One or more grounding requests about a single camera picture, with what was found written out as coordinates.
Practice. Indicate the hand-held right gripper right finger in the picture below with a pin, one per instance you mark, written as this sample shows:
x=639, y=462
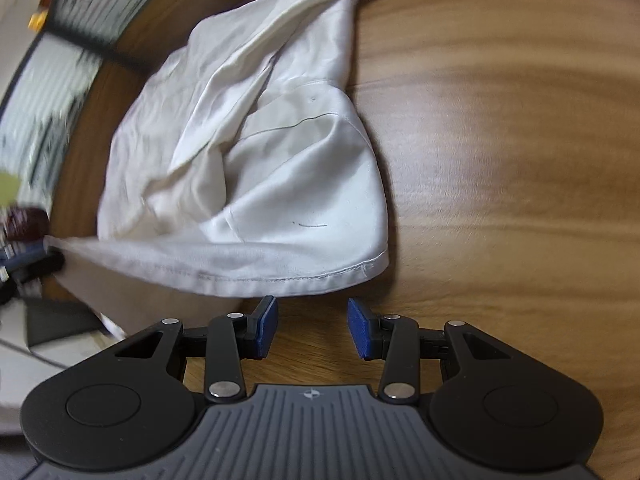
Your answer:
x=360, y=330

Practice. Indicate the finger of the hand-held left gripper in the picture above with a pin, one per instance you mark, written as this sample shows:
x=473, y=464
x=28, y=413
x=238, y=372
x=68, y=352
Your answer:
x=35, y=265

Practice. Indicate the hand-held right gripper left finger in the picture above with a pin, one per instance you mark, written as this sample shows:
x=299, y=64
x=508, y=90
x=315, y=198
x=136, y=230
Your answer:
x=267, y=327

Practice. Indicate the white satin garment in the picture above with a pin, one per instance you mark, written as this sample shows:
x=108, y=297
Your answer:
x=260, y=175

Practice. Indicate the dark reddish-brown object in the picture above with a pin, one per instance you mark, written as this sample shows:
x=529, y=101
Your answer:
x=25, y=224

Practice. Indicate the yellow-green object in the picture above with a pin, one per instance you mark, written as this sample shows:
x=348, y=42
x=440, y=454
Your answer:
x=7, y=189

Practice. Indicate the striped glass partition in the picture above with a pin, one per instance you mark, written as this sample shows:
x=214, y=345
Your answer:
x=45, y=105

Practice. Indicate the orange sticker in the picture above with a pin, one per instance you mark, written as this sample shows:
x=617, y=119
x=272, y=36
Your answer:
x=39, y=20

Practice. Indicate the black metal frame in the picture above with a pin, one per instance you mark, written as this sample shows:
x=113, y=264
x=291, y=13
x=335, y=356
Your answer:
x=95, y=45

